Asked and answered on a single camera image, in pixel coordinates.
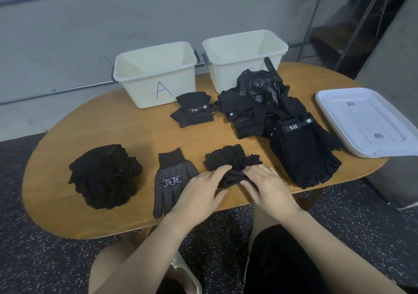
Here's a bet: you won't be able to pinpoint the white plastic bin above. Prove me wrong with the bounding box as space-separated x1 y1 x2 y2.
112 41 199 109
202 30 290 95

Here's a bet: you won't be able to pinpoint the person's right forearm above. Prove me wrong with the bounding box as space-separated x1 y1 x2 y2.
277 207 406 294

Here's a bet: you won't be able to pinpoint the person's black shorts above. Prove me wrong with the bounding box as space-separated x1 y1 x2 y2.
157 224 330 294

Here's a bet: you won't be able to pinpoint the person's right hand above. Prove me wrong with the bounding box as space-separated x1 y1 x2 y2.
239 164 302 224

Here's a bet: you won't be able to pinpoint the person's left white shoe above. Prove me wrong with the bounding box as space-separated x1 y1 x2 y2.
171 251 203 294

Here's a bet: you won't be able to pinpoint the white flat tray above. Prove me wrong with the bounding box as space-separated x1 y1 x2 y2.
315 87 418 159

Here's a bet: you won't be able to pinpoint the person's left leg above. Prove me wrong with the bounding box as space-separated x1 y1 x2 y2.
88 238 172 294

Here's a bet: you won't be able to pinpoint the person's left hand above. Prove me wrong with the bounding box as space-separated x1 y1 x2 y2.
170 165 233 231

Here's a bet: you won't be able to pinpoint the metal rack frame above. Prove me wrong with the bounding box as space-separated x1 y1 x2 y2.
297 0 418 79

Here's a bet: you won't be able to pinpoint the grey wall pipe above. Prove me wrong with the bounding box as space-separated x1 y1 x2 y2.
0 79 117 105

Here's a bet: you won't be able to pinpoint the black fingerless glove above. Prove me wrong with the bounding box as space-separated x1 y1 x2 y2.
204 144 263 189
270 113 344 189

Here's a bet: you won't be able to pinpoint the person's left forearm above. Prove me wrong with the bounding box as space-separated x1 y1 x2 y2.
94 213 197 294

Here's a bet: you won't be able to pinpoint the pile of black gloves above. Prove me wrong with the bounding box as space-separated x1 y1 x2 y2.
68 143 144 210
170 57 309 140

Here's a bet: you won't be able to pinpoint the stack of black gloves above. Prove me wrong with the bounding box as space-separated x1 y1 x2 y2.
68 143 144 210

